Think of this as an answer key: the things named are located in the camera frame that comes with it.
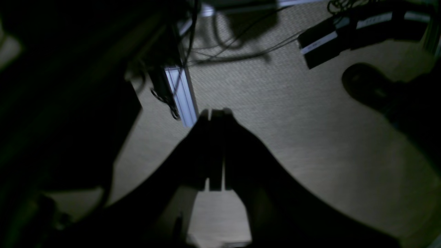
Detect aluminium table leg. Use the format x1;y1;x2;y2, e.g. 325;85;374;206
164;66;199;128

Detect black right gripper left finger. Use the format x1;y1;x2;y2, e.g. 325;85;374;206
44;110;225;248

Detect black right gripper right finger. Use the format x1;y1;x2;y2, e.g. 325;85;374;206
225;108;400;248

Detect black cable bundle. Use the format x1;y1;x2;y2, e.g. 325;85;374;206
148;0;310;121

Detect black shoe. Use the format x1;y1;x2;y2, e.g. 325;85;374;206
341;63;400;112

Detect black power strip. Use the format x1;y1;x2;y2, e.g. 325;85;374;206
298;5;436;69

